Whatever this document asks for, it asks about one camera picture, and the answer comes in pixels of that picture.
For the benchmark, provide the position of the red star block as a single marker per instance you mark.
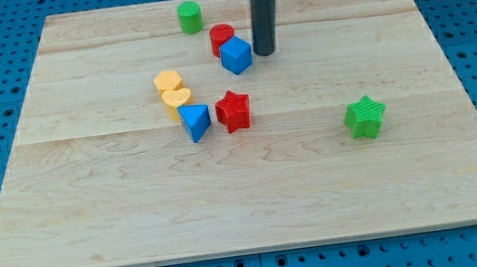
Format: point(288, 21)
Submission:
point(233, 111)

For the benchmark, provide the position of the blue triangle block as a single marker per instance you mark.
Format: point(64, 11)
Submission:
point(195, 120)

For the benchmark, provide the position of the yellow heart block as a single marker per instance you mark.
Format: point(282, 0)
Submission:
point(173, 99)

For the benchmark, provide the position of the blue cube block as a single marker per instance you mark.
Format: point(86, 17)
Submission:
point(236, 55)

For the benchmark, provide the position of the yellow hexagon block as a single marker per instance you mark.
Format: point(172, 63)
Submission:
point(168, 81)

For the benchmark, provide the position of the red cylinder block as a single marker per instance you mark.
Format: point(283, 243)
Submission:
point(218, 35)

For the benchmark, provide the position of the green star block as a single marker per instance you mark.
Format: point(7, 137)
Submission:
point(365, 117)

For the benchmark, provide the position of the green cylinder block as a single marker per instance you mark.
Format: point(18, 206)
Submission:
point(190, 17)

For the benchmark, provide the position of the light wooden board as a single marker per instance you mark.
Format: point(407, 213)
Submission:
point(100, 176)

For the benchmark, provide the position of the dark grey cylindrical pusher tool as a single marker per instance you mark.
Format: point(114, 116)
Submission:
point(263, 26)

